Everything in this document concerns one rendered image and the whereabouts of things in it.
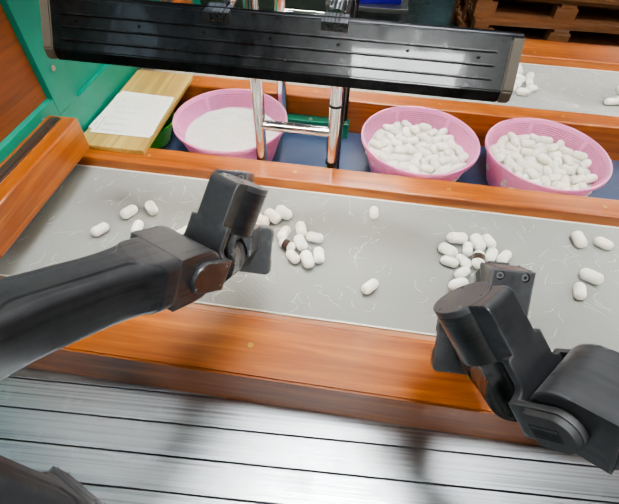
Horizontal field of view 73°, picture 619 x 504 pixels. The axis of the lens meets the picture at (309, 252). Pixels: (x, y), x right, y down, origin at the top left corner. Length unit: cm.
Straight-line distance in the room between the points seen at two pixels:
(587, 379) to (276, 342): 39
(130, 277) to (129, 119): 73
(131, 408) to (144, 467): 9
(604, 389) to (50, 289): 41
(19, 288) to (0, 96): 62
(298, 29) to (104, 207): 52
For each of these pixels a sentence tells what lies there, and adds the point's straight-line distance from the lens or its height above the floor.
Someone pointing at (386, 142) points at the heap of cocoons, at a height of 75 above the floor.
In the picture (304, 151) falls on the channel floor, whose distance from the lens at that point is 109.
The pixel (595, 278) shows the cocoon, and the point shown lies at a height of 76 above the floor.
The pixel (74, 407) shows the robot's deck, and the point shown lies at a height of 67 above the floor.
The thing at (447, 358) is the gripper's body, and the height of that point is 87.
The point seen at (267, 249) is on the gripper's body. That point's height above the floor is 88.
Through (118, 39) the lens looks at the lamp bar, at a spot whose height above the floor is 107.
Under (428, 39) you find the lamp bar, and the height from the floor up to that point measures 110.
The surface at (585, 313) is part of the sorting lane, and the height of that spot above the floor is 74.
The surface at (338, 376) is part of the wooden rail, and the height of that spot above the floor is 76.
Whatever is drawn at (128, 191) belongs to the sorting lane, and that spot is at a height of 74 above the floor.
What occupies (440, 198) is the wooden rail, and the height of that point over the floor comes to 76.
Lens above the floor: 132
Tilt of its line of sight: 50 degrees down
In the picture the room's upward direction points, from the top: 2 degrees clockwise
